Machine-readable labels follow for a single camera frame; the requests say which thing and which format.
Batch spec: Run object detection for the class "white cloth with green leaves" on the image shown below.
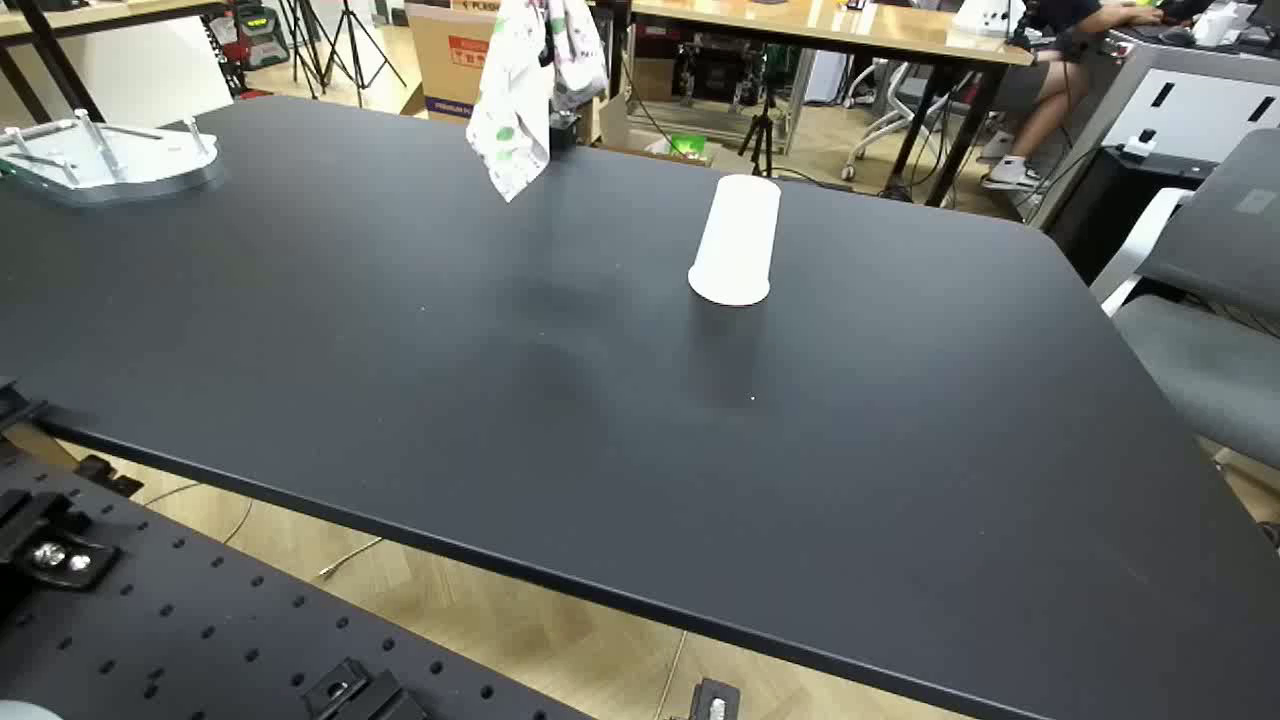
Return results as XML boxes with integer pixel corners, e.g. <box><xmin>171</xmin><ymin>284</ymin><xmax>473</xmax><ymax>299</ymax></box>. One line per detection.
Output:
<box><xmin>463</xmin><ymin>0</ymin><xmax>607</xmax><ymax>200</ymax></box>

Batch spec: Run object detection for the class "white cylindrical cup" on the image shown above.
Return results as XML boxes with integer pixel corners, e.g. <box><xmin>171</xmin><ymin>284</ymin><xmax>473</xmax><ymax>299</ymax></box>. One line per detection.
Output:
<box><xmin>689</xmin><ymin>177</ymin><xmax>782</xmax><ymax>308</ymax></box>

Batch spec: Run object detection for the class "cardboard box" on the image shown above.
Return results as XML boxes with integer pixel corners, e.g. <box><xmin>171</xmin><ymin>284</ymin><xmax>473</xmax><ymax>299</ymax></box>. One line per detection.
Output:
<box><xmin>406</xmin><ymin>0</ymin><xmax>496</xmax><ymax>115</ymax></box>

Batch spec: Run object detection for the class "wooden desk with black legs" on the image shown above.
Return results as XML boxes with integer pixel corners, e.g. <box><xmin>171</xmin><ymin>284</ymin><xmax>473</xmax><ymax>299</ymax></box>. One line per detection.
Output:
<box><xmin>627</xmin><ymin>0</ymin><xmax>1032</xmax><ymax>208</ymax></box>

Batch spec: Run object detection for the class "seated person in background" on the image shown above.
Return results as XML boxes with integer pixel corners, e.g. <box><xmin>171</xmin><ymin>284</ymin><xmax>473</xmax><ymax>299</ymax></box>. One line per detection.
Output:
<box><xmin>984</xmin><ymin>0</ymin><xmax>1166</xmax><ymax>190</ymax></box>

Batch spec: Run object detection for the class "grey office chair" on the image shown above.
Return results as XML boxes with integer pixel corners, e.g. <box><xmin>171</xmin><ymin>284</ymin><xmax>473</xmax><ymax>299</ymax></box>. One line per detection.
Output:
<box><xmin>1089</xmin><ymin>128</ymin><xmax>1280</xmax><ymax>465</ymax></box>

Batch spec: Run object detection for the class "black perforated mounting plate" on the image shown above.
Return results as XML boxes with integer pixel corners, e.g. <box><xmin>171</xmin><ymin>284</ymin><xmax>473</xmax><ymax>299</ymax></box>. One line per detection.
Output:
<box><xmin>0</xmin><ymin>447</ymin><xmax>586</xmax><ymax>720</ymax></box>

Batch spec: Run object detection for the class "grey cabinet with slots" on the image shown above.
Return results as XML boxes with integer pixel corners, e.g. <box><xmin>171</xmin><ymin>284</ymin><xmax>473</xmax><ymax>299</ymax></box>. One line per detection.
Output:
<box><xmin>1023</xmin><ymin>40</ymin><xmax>1280</xmax><ymax>279</ymax></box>

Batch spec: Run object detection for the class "black camera tripod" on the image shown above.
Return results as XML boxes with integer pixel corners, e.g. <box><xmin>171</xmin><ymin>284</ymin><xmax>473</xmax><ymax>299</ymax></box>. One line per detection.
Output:
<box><xmin>742</xmin><ymin>93</ymin><xmax>782</xmax><ymax>177</ymax></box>

